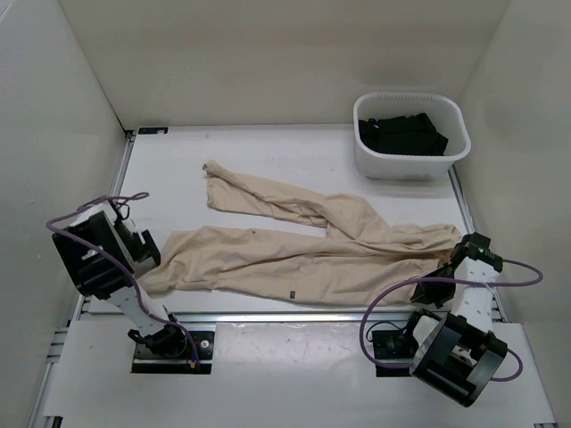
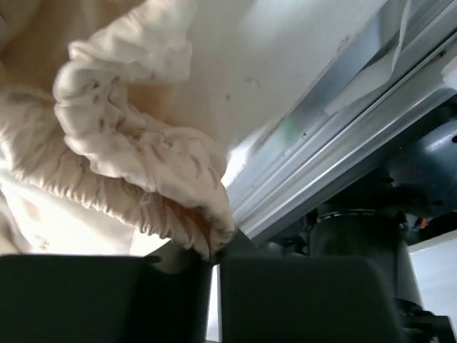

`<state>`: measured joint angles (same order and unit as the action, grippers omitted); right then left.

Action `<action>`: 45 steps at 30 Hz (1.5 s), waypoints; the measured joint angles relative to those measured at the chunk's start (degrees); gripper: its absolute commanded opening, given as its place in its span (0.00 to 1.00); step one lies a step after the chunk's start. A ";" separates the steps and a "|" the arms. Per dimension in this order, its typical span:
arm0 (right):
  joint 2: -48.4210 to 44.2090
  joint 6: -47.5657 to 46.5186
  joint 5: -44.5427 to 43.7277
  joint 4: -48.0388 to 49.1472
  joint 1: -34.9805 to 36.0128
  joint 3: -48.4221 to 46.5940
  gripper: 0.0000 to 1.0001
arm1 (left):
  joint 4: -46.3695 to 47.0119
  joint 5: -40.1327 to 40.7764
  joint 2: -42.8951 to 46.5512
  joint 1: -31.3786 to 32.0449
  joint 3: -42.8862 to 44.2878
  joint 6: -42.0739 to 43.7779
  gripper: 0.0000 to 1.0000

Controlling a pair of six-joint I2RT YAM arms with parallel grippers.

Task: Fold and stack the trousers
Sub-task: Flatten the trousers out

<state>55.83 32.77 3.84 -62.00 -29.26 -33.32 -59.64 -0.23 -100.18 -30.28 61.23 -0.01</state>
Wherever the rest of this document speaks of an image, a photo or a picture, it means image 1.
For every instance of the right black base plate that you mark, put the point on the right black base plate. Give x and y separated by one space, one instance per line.
390 348

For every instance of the small blue label sticker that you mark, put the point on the small blue label sticker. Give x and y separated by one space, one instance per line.
153 131

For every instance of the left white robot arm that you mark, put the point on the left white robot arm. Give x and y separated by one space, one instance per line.
104 256

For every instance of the white plastic basket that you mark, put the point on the white plastic basket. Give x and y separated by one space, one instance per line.
445 115

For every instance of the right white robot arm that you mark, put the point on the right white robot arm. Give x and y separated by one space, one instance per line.
459 353

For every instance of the beige trousers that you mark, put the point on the beige trousers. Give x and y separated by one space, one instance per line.
360 259

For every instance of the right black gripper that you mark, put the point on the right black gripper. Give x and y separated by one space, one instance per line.
430 294

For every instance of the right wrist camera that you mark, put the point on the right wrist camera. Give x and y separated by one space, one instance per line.
460 252

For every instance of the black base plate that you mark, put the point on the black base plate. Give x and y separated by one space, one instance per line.
390 348
180 361

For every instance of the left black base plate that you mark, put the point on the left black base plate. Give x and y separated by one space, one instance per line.
180 361

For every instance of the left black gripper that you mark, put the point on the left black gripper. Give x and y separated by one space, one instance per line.
144 251

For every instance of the black folded trousers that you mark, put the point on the black folded trousers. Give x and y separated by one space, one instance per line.
414 135

